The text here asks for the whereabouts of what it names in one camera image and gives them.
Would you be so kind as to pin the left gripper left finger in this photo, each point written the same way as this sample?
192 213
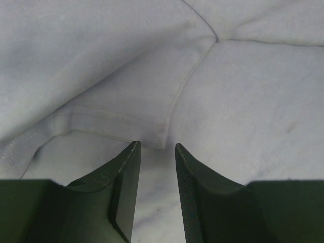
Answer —
98 207

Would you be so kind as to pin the purple t shirt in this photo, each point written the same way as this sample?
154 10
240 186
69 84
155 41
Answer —
238 83

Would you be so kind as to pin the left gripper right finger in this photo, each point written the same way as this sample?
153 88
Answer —
217 209

